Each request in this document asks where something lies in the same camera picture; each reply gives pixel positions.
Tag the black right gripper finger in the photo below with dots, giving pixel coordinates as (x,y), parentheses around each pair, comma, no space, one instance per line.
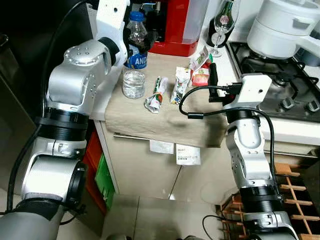
(214,75)

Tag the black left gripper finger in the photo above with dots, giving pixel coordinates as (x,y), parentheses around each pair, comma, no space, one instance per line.
(150,41)

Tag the clear blue-capped water bottle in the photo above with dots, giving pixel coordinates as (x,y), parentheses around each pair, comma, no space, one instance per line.
(134,82)

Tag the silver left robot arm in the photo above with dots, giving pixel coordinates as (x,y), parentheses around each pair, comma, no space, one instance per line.
(75,80)

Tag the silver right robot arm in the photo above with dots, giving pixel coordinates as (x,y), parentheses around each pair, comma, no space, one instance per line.
(250,160)

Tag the red snack packet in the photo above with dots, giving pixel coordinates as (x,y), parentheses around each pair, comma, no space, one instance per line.
(200,79)

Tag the white green snack packet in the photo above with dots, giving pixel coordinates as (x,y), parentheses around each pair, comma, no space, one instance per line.
(199,59)

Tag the red coffee machine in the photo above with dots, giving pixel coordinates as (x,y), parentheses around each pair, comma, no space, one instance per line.
(175,30)

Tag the white patterned snack packet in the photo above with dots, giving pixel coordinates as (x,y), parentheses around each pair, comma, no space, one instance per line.
(180,87)

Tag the dark green glass bottle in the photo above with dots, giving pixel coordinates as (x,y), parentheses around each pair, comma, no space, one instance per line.
(212,37)

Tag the clear wine glass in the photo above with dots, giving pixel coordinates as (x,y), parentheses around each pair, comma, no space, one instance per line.
(223,22)

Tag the steel gas stove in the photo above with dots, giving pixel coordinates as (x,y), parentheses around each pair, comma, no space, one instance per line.
(270,90)

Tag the crumpled white snack wrapper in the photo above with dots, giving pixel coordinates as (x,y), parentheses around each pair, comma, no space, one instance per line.
(155,102)

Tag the large white printed label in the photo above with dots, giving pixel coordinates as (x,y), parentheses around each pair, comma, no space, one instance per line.
(188,155)

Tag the silver stove knob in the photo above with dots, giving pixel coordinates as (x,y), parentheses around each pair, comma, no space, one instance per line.
(288,103)
(313,106)

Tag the beige woven cloth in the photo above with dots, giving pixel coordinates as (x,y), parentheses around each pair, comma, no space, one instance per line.
(150,127)

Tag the small white label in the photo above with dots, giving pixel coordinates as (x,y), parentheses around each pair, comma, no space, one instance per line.
(161,147)

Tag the white lidded cooker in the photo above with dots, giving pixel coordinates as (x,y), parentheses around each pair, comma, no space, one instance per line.
(280,25)

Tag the red plastic crate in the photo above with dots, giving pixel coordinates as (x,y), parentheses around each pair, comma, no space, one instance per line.
(92,160)

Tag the wooden slatted rack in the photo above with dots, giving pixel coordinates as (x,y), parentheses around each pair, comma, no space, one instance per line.
(295,202)

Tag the green plastic crate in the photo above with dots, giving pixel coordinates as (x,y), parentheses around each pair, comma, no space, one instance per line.
(104,180)

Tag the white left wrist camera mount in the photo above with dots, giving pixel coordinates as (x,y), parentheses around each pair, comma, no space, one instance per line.
(112,20)

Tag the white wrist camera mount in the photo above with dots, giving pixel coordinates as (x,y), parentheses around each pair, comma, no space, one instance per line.
(112,20)
(252,92)

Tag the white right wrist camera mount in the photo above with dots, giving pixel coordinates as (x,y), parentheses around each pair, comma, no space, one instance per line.
(252,92)

